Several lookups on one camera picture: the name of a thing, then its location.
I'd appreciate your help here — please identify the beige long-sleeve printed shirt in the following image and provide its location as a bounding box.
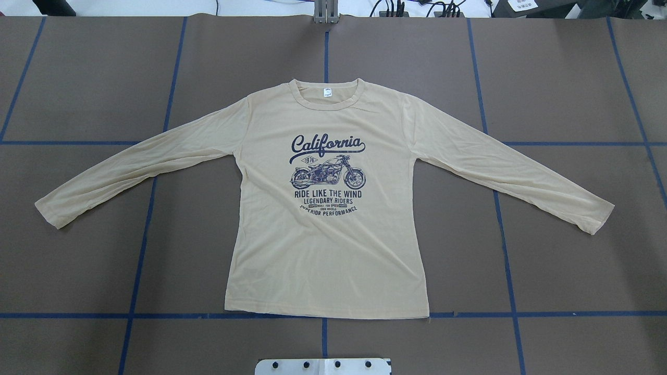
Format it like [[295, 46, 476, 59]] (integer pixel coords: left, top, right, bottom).
[[35, 79, 614, 320]]

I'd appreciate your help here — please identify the brown table mat with blue grid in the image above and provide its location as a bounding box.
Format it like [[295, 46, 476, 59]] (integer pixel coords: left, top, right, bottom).
[[1, 14, 665, 374]]

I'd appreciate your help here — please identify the aluminium camera post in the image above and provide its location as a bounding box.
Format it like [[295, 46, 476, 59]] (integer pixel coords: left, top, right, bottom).
[[314, 0, 340, 24]]

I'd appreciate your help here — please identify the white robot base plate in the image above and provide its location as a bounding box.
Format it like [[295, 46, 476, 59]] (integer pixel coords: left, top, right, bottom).
[[254, 358, 392, 374]]

